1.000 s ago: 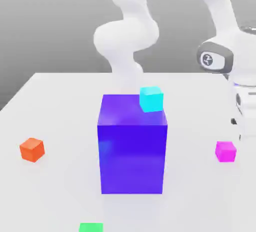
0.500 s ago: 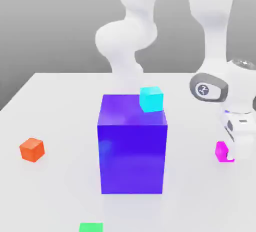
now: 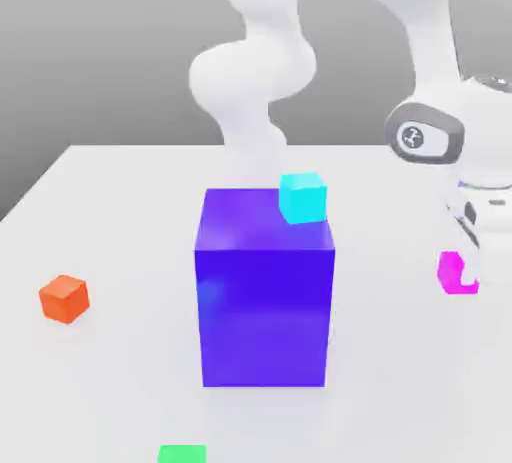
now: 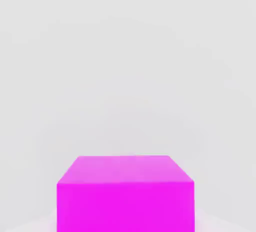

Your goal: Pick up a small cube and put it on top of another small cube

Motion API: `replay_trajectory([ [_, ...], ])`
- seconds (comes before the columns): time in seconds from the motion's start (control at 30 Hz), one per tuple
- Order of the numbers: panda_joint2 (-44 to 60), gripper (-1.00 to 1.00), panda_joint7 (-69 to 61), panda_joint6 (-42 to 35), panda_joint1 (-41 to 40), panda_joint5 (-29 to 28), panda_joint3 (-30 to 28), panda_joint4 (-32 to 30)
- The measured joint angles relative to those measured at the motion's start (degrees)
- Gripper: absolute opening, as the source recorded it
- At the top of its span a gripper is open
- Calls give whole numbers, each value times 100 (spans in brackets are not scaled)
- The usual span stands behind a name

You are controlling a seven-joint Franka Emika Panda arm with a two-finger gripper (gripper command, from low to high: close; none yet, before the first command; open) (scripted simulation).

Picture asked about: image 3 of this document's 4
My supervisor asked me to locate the large purple box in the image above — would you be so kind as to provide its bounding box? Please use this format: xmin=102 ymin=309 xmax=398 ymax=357
xmin=193 ymin=187 xmax=336 ymax=389

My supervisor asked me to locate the small cyan cube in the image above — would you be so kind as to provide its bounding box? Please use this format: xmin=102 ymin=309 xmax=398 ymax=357
xmin=278 ymin=171 xmax=328 ymax=226

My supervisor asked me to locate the small orange cube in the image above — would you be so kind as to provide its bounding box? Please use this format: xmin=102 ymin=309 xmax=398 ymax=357
xmin=38 ymin=273 xmax=91 ymax=326

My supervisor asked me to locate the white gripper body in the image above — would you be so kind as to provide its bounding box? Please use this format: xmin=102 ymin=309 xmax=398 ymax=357
xmin=444 ymin=201 xmax=482 ymax=261

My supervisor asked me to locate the small magenta cube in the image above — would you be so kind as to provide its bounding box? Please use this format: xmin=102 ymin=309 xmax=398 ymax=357
xmin=436 ymin=250 xmax=480 ymax=296

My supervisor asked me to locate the small green cube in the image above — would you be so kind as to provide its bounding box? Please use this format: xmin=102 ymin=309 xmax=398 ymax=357
xmin=156 ymin=444 xmax=208 ymax=463

